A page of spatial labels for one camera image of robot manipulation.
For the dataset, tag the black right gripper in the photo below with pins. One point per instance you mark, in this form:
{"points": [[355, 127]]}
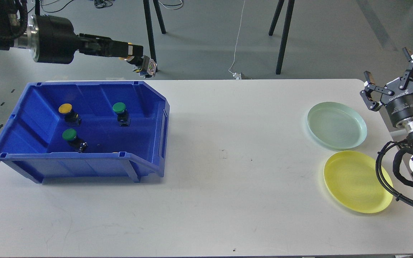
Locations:
{"points": [[398, 106]]}

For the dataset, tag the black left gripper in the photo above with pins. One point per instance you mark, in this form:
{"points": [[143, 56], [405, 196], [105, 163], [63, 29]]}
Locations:
{"points": [[52, 40]]}

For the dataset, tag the green push button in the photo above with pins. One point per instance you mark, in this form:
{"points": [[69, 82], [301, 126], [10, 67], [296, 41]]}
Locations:
{"points": [[121, 111], [71, 137]]}

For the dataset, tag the yellow push button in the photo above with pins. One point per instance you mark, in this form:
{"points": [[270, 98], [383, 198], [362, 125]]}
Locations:
{"points": [[143, 65], [70, 116]]}

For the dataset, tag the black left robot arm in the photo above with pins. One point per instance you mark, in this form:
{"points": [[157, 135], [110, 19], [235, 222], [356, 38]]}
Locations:
{"points": [[14, 19]]}

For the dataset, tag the light green plastic plate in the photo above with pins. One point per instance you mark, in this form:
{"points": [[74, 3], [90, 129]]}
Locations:
{"points": [[336, 126]]}

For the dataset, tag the yellow plastic plate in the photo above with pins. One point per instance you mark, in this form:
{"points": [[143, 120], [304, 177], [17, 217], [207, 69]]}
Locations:
{"points": [[350, 178]]}

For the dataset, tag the black tripod leg left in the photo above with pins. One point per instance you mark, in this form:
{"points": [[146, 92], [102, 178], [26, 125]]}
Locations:
{"points": [[149, 25]]}

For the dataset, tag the black tripod leg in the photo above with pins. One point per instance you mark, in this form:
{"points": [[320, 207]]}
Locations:
{"points": [[286, 29], [149, 25]]}

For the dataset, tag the black tripod leg right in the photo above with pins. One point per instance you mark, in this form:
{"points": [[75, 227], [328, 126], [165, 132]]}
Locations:
{"points": [[286, 29]]}

